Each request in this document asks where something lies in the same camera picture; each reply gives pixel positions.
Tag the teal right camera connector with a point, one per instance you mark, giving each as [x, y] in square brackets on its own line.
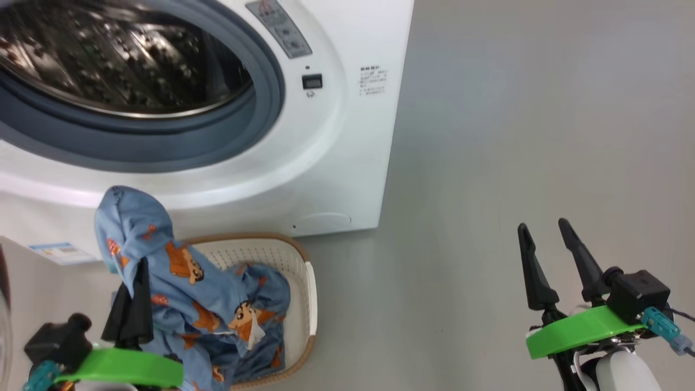
[659, 326]

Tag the blue cartoon-print pajama garment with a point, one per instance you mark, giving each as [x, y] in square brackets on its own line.
[163, 260]

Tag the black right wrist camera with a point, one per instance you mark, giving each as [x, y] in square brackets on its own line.
[638, 296]

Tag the blue energy label sticker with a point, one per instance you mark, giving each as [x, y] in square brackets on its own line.
[59, 252]

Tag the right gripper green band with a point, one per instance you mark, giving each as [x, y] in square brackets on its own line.
[581, 331]

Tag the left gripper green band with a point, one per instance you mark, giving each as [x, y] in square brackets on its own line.
[125, 368]

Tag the round white filter cover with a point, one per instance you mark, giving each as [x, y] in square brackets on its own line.
[323, 222]

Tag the grey warning sticker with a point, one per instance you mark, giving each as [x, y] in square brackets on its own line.
[282, 30]

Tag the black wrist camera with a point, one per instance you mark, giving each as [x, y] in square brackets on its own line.
[638, 296]
[54, 342]

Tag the white front-load washing machine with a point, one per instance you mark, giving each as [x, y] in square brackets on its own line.
[336, 163]

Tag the steel washing drum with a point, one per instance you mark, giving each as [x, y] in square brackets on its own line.
[108, 54]

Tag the teal camera connector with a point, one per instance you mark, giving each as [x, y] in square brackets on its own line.
[659, 326]
[40, 377]

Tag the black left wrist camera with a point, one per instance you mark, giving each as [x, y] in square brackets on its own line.
[54, 342]

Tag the cream perforated laundry basket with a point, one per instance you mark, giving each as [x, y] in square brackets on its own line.
[310, 293]

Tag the teal left camera connector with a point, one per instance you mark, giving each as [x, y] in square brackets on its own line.
[40, 377]

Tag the grey rubber door seal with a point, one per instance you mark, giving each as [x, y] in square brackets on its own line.
[163, 146]

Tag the black door latch socket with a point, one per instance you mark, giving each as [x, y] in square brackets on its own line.
[312, 81]

